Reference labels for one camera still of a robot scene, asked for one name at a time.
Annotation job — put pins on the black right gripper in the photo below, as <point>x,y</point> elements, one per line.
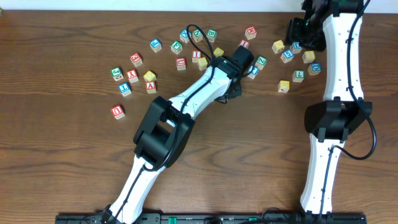
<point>292,34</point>

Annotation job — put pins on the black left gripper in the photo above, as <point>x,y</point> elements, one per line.
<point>232,90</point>

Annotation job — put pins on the yellow O block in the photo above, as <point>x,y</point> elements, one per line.
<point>218,52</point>

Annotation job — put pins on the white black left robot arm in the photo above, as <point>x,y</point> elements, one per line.
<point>165,130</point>

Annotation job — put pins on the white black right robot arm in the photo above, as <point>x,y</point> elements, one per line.
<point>334,27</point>

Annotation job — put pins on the blue 2 block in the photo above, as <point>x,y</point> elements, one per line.
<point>252,72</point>

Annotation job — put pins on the blue D block upper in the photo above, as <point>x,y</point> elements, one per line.
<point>296,48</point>

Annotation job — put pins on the blue d block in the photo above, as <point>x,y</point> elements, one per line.
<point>314,69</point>
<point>296,48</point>

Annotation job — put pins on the yellow 8 block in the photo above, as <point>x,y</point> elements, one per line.
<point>308,56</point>

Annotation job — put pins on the green Z block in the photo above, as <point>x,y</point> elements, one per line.
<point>261,62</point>

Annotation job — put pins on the blue 5 block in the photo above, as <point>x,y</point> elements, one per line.
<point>287,56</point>

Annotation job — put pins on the red I block right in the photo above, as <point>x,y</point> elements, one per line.
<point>244,43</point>

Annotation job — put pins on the red i block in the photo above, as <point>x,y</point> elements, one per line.
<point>196,54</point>
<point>244,43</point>

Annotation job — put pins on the yellow block upper right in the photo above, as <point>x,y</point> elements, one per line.
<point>278,46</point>

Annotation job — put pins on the yellow S block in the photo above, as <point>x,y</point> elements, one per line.
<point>202,63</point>

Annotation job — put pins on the blue D block lower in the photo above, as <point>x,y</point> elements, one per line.
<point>314,69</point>

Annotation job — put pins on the red H block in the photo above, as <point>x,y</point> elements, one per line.
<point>250,32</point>

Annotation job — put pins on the green L block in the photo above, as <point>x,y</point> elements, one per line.
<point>298,76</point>

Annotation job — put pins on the green B block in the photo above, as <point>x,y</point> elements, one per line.
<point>211,35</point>

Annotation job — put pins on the yellow W block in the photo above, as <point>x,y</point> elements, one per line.
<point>283,86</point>

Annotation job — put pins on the green N block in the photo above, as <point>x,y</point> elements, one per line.
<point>197,35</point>

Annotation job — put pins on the red U block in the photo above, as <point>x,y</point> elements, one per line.
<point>181,63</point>

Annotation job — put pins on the blue X block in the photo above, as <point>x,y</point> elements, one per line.
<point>184,36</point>

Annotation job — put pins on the green F block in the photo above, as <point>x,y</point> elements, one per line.
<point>176,47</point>

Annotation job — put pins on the blue P block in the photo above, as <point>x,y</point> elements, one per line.
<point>155,45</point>

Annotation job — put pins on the red A block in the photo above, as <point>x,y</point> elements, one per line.
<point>151,87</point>

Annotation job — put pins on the yellow G block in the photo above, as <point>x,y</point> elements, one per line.
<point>150,76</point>

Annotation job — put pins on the red E block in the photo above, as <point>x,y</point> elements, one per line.
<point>136,59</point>

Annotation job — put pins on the red Y block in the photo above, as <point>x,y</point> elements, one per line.
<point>132,76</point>

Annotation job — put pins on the blue T block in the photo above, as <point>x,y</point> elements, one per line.
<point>124,89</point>

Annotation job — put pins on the green J block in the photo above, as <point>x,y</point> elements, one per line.
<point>117,74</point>

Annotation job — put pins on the red O block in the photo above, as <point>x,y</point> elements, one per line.
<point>117,112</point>

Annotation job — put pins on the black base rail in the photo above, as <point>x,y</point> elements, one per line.
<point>272,217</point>

